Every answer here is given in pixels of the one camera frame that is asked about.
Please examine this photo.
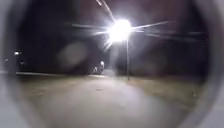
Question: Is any street lamp pole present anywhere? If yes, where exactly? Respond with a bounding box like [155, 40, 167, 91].
[109, 19, 133, 82]

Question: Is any grey paved path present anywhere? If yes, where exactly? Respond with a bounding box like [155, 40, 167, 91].
[31, 74, 181, 128]

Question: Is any grass verge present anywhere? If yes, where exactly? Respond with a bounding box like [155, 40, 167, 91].
[116, 75, 206, 109]
[18, 73, 104, 98]

